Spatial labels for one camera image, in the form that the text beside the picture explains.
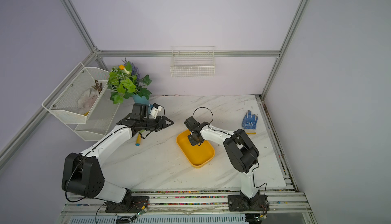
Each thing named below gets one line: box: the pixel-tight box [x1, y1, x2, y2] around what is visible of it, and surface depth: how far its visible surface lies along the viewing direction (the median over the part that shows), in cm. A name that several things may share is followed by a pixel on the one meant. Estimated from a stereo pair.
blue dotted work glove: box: [241, 109, 259, 135], surface depth 106 cm
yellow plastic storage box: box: [176, 129, 215, 168], surface depth 91 cm
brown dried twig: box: [91, 79, 103, 95], surface depth 84 cm
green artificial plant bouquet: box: [107, 57, 153, 105], surface depth 85 cm
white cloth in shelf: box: [77, 88, 100, 115], surface depth 79 cm
